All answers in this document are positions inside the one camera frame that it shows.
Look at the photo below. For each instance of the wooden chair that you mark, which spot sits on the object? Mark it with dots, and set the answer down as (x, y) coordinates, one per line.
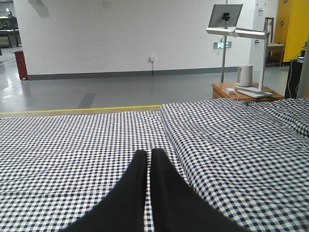
(275, 51)

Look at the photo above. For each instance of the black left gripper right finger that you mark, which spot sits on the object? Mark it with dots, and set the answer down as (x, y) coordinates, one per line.
(175, 205)

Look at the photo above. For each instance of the checkered bed sheet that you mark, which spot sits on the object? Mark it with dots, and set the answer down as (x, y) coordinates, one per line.
(54, 169)

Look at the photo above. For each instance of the tablet on floor stand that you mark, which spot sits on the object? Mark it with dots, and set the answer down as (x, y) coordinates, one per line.
(222, 16)

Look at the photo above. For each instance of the checkered duvet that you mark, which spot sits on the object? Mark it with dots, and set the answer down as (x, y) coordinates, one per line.
(244, 164)

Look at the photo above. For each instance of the green exit sign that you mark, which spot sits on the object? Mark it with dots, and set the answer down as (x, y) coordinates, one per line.
(222, 45)

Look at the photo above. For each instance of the white cylindrical humidifier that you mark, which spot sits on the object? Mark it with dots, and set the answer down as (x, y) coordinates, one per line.
(245, 75)

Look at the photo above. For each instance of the white charger adapter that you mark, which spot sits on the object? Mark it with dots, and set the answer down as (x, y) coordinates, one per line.
(230, 91)

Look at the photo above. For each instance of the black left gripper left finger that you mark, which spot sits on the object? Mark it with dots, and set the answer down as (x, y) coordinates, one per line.
(122, 209)

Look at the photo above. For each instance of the red fire extinguisher box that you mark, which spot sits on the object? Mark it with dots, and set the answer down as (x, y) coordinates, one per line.
(21, 65)

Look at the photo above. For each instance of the yellow cabinet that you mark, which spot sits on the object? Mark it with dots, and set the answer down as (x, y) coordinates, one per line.
(292, 26)

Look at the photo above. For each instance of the checkered pillow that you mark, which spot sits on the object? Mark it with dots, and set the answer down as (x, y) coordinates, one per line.
(291, 113)

